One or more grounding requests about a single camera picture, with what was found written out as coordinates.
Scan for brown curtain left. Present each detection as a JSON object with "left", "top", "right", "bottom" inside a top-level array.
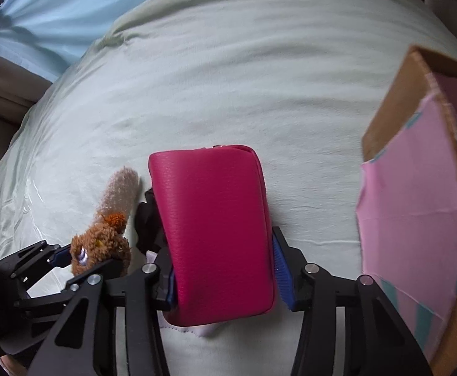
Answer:
[{"left": 0, "top": 57, "right": 52, "bottom": 124}]

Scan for person's left hand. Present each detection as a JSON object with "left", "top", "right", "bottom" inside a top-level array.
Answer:
[{"left": 0, "top": 355, "right": 28, "bottom": 376}]

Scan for pale green bed sheet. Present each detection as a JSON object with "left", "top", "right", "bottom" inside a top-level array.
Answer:
[{"left": 0, "top": 0, "right": 457, "bottom": 376}]

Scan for light blue hanging sheet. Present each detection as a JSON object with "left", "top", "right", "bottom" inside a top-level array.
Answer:
[{"left": 0, "top": 0, "right": 146, "bottom": 81}]

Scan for magenta leather pouch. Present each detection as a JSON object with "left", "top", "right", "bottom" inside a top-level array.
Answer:
[{"left": 148, "top": 145, "right": 277, "bottom": 327}]

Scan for brown plush toy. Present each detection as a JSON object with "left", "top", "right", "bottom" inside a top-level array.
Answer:
[{"left": 70, "top": 166, "right": 139, "bottom": 277}]

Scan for black fabric item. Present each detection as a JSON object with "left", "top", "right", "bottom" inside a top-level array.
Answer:
[{"left": 134, "top": 188, "right": 172, "bottom": 271}]

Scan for pink cardboard box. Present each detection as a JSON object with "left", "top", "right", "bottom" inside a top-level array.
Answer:
[{"left": 356, "top": 46, "right": 457, "bottom": 375}]

